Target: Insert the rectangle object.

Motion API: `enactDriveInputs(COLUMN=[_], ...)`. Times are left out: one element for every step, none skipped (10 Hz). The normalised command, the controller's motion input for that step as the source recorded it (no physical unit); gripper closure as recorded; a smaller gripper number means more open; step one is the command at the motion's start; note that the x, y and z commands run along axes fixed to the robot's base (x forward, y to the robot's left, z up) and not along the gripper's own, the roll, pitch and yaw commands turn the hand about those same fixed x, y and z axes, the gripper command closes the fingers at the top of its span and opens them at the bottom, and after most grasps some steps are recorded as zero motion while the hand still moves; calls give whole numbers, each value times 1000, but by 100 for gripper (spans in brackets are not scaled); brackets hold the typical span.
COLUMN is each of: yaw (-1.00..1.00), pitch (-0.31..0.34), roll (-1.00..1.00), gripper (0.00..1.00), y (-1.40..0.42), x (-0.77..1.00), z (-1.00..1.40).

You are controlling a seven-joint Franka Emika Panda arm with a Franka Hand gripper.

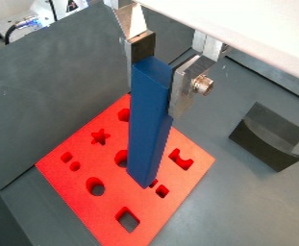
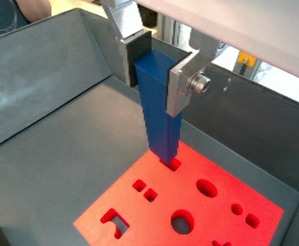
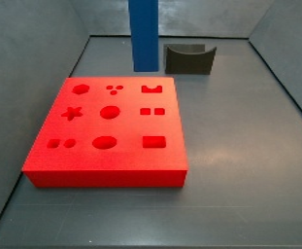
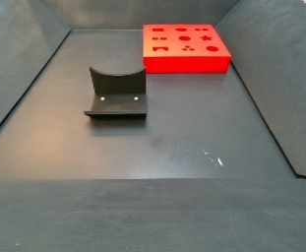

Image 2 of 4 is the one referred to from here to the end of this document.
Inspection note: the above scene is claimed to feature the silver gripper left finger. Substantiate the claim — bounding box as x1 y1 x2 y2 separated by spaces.
101 0 151 87

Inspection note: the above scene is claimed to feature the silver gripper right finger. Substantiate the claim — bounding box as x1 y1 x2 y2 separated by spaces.
165 30 227 117

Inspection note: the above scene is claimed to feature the blue rectangular block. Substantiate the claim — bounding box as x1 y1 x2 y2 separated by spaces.
135 49 183 163

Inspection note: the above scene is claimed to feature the dark blue patterned disc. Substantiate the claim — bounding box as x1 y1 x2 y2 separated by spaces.
0 0 29 36

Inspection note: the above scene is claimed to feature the grey metal bin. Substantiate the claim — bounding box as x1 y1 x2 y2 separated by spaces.
0 9 299 246

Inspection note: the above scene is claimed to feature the red insertion board with holes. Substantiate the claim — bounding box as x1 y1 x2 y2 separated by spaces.
75 143 283 246

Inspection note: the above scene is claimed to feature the yellow tag on post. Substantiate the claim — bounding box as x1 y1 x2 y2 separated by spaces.
238 51 256 67

